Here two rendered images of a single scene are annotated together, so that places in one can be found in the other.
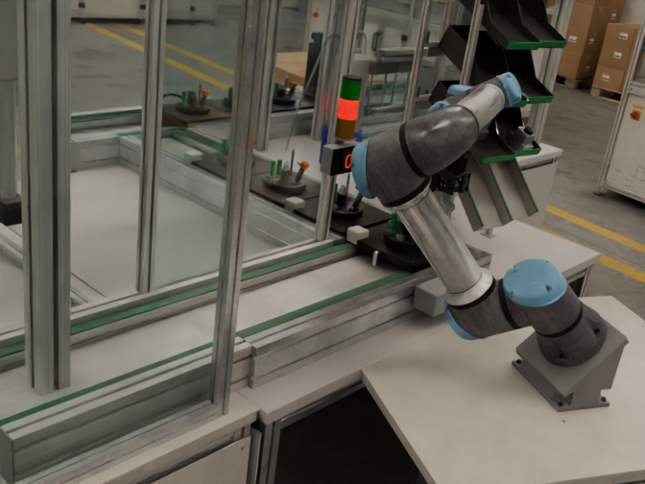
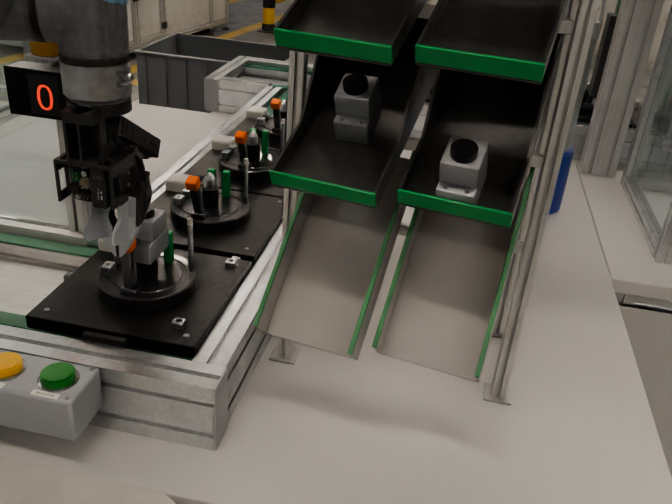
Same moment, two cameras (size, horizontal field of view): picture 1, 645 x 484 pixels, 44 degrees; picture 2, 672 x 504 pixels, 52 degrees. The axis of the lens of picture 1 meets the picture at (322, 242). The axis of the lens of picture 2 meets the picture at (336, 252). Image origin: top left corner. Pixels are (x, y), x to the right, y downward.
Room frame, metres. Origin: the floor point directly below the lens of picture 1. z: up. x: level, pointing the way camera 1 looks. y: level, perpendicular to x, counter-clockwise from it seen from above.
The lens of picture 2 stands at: (1.84, -1.10, 1.51)
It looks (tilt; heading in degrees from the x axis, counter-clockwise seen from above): 28 degrees down; 58
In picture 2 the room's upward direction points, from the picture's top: 5 degrees clockwise
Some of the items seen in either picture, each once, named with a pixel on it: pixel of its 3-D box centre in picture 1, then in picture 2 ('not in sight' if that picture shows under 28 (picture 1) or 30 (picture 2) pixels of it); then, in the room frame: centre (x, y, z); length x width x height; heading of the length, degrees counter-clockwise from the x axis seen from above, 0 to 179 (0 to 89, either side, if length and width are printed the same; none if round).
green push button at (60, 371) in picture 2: not in sight; (58, 378); (1.91, -0.38, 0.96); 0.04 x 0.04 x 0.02
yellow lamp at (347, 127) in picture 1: (345, 127); (47, 35); (1.99, -0.02, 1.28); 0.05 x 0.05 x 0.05
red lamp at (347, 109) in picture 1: (347, 108); not in sight; (1.99, -0.02, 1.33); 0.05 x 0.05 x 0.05
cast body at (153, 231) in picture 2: not in sight; (147, 227); (2.07, -0.22, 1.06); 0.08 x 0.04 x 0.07; 49
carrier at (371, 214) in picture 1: (341, 197); (210, 193); (2.23, -0.04, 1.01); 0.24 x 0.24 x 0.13; 49
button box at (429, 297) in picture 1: (448, 290); (9, 387); (1.86, -0.34, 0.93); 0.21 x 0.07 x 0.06; 139
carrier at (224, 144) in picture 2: not in sight; (252, 148); (2.39, 0.15, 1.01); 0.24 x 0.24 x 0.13; 49
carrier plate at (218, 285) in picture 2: (405, 243); (148, 291); (2.06, -0.23, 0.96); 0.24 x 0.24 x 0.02; 49
